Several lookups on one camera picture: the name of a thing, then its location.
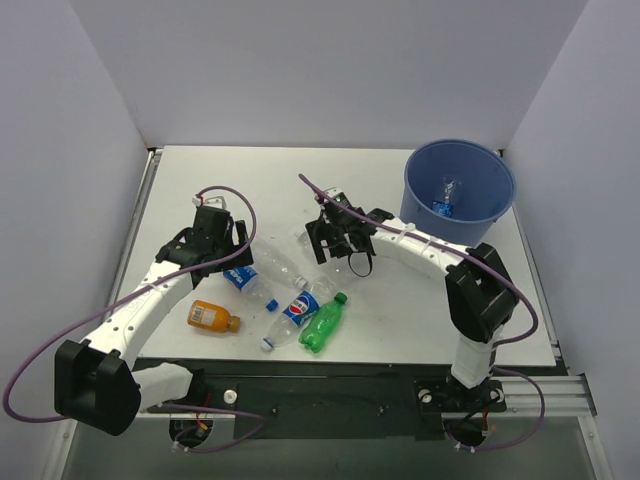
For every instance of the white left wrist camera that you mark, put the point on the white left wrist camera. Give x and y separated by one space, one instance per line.
217 202

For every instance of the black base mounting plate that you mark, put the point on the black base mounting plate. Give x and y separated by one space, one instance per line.
337 401

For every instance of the clear bottle white cap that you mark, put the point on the clear bottle white cap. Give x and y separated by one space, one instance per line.
337 270

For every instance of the green plastic bottle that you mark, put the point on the green plastic bottle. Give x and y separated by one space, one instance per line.
322 325

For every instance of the large Pepsi bottle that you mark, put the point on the large Pepsi bottle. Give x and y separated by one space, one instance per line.
294 316

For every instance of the blue plastic bin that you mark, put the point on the blue plastic bin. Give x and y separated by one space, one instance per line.
487 189

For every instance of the orange juice bottle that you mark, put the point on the orange juice bottle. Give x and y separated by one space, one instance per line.
211 317

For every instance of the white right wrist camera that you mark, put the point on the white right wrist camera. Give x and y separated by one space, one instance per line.
337 192

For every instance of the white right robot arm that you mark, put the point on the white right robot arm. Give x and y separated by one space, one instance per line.
479 303

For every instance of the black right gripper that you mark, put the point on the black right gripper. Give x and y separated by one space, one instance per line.
323 232

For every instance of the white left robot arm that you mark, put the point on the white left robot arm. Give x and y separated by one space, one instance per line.
95 381

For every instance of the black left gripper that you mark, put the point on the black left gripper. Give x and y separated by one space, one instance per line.
239 245

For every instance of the small blue label water bottle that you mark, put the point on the small blue label water bottle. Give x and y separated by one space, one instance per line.
445 197

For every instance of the small Pepsi bottle blue cap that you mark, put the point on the small Pepsi bottle blue cap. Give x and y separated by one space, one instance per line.
248 282

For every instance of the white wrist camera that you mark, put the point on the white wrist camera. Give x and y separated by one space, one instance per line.
337 192
217 202

